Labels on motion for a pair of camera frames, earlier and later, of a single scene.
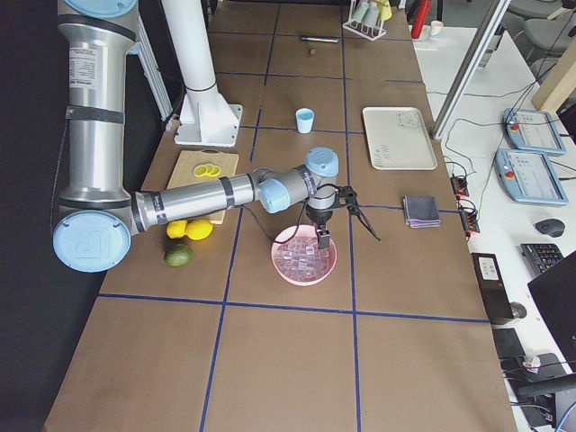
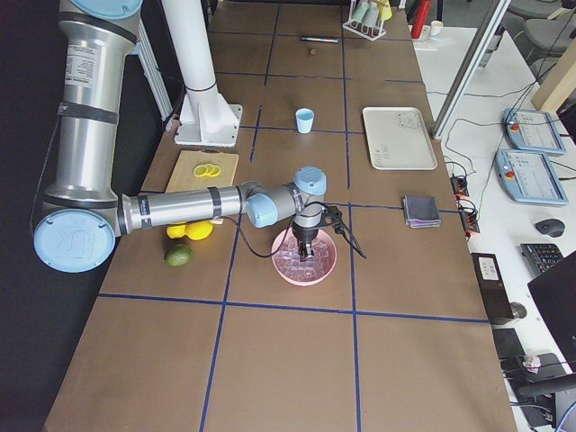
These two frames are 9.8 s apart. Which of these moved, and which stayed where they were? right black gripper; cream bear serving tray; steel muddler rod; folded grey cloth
Moved: right black gripper
Stayed: steel muddler rod; folded grey cloth; cream bear serving tray
